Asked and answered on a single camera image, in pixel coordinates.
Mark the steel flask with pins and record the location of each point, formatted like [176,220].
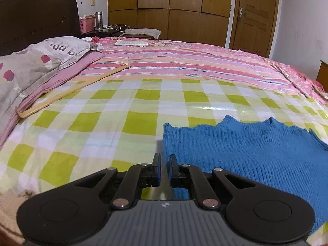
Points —
[99,20]

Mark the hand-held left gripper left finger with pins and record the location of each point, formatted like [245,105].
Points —
[158,170]

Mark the beige knitted cloth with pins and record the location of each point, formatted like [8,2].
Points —
[10,210]

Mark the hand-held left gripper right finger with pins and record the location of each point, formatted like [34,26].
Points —
[169,170]

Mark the grey pillow with pink dots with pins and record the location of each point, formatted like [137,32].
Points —
[33,61]

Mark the blue knitted sweater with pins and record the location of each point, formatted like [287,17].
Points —
[243,153]

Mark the dark nightstand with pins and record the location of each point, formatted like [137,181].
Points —
[107,32]

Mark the pink striped blanket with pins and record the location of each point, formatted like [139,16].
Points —
[192,61]

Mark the white booklet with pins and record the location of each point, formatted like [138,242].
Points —
[130,42]

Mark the folded grey cloth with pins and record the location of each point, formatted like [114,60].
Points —
[142,32]

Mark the pink floral quilt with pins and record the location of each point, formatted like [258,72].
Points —
[299,82]

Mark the green white checked bed sheet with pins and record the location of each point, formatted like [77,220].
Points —
[115,112]

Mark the dark wooden headboard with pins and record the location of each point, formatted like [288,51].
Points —
[35,12]

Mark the wooden wardrobe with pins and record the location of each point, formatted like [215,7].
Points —
[174,7]

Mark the brown wooden furniture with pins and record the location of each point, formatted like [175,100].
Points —
[322,75]

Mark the pink plastic basket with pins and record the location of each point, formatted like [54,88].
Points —
[86,25]

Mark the pink folded cloth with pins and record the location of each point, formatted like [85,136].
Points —
[74,66]

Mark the wooden door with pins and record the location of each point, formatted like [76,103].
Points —
[256,25]

